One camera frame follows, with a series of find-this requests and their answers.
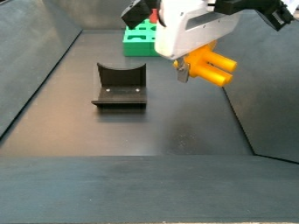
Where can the green shape sorting board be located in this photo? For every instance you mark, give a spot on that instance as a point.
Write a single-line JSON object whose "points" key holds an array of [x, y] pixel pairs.
{"points": [[140, 40]]}

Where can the black curved fixture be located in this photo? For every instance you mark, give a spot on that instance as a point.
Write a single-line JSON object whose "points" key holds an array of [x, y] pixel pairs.
{"points": [[122, 86]]}

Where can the red hexagonal block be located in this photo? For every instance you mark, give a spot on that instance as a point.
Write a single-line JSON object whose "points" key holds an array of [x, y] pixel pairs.
{"points": [[154, 16]]}

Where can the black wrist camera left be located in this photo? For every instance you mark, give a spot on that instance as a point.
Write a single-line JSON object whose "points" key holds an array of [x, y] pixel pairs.
{"points": [[137, 12]]}

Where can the yellow three prong object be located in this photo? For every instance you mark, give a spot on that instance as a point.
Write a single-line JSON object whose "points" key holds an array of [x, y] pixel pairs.
{"points": [[210, 65]]}

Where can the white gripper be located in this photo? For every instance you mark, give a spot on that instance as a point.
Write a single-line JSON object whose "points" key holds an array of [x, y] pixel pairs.
{"points": [[189, 25]]}

